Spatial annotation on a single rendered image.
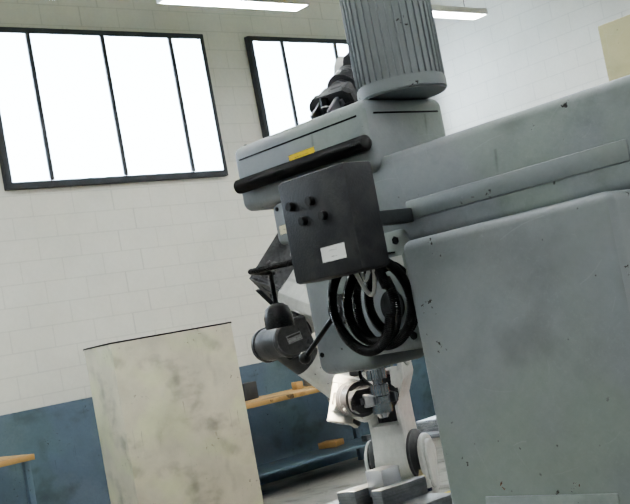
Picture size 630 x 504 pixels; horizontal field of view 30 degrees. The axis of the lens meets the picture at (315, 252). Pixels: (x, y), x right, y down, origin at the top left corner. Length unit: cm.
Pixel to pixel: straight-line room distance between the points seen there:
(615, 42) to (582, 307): 237
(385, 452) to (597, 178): 149
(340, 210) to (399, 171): 28
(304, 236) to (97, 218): 901
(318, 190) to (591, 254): 56
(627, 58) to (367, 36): 189
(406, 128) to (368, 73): 15
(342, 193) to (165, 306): 934
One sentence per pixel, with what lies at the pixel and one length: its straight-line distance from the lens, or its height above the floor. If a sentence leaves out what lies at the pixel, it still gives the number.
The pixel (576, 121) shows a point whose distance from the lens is 222.
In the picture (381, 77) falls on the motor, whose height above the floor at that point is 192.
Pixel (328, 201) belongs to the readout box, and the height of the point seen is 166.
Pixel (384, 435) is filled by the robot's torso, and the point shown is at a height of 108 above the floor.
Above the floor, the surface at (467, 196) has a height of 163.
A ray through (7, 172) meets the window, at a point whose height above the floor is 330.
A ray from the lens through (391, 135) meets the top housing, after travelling 259.
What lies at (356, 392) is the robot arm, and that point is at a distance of 280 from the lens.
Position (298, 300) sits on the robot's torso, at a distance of 317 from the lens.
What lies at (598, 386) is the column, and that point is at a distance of 211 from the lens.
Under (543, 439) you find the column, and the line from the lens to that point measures 220.
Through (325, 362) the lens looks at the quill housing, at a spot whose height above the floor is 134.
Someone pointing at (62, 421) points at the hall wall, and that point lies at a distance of 1085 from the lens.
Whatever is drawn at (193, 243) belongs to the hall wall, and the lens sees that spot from 1187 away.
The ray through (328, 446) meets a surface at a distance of 1205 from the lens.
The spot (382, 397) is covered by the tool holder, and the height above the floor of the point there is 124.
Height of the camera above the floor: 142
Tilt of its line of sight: 4 degrees up
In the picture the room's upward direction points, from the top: 11 degrees counter-clockwise
